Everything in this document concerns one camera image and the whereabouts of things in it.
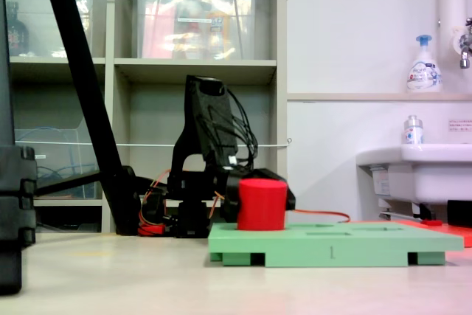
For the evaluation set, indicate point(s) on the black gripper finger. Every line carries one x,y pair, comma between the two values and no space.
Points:
230,204
289,193

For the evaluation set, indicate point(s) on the red cylinder block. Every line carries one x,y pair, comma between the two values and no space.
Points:
262,206

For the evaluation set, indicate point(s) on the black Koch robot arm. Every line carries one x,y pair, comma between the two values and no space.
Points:
210,119

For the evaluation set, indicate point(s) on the green shape sorting board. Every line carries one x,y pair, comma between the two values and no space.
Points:
295,248

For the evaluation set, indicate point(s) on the grey shelf unit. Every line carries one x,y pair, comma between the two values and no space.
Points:
195,68

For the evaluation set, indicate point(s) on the white sink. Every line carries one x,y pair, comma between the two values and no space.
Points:
424,178

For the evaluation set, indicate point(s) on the small clear silver-capped bottle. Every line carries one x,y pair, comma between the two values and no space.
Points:
413,132

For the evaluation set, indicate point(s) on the small flat red piece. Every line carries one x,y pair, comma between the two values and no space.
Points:
432,223

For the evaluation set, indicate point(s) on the wide clear storage bin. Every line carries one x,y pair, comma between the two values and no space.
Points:
191,34

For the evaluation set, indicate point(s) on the orange detergent bottle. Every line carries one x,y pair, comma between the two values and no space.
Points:
218,27

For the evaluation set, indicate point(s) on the black tripod brace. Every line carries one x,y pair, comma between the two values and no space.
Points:
73,184

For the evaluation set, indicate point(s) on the black box under sink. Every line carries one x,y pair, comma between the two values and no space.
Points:
460,213

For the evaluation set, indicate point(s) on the white foam soap dispenser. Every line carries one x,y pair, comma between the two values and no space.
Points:
424,71

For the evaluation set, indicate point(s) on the black tripod leg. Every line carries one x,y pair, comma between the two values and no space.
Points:
81,71
5,71

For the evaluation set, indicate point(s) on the notched black stack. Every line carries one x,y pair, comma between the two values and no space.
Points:
14,200

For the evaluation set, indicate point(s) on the metal faucet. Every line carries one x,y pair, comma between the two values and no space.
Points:
464,45

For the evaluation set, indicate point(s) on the dark glass bottle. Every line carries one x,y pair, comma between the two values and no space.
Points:
16,34

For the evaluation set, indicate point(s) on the red arm base mount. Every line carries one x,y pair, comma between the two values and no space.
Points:
151,230

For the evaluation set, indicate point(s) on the pink wall label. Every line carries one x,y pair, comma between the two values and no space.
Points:
460,125

